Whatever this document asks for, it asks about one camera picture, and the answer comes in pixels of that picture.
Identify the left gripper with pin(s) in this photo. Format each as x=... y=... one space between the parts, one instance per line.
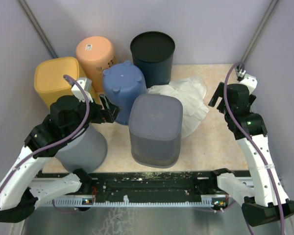
x=109 y=114

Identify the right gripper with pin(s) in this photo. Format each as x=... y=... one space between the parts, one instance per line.
x=219 y=92

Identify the blue round bin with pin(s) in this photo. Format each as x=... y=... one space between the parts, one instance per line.
x=122 y=84

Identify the grey mesh bin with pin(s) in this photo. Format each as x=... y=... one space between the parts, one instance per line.
x=155 y=126

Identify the grey round bin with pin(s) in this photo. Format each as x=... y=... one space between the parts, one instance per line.
x=88 y=151

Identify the peach plastic bucket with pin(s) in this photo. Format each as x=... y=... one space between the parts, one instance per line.
x=96 y=54

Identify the yellow slotted plastic basket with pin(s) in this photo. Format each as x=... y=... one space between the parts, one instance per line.
x=49 y=82

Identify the black round bin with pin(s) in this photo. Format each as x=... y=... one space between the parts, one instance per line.
x=152 y=52

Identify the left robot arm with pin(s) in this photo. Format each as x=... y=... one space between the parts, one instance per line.
x=69 y=118

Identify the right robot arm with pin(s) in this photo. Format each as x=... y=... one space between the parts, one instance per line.
x=267 y=201

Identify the white crumpled cloth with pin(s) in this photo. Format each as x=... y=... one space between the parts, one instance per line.
x=190 y=92

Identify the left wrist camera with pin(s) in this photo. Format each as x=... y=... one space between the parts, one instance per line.
x=81 y=90

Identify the black mounting rail base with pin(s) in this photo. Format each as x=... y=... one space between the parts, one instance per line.
x=153 y=187

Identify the grey slotted cable duct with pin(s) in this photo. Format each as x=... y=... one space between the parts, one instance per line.
x=86 y=202

